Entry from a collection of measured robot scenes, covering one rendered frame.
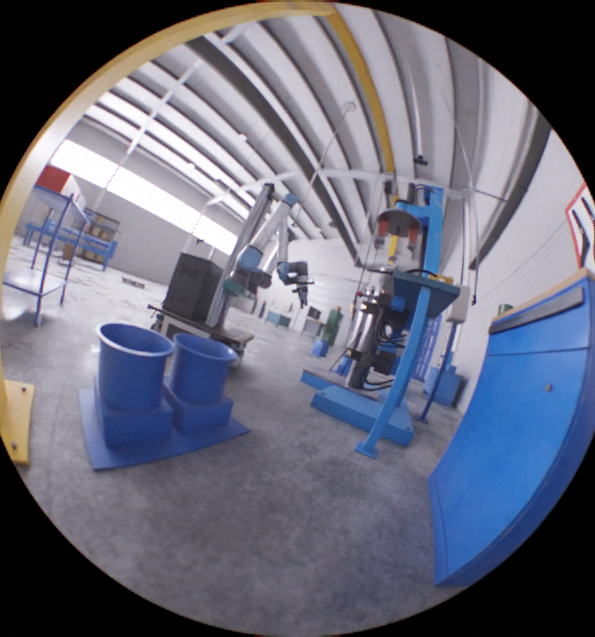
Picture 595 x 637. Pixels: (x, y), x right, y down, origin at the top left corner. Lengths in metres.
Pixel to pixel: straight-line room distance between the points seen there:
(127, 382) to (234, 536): 0.53
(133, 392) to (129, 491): 0.31
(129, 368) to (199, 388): 0.31
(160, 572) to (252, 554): 0.24
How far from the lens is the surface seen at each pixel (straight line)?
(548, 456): 0.64
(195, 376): 0.80
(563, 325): 0.72
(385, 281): 2.18
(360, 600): 0.70
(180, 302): 1.77
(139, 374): 0.66
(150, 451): 0.80
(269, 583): 0.63
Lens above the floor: 0.59
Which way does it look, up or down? 1 degrees up
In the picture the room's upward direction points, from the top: 19 degrees clockwise
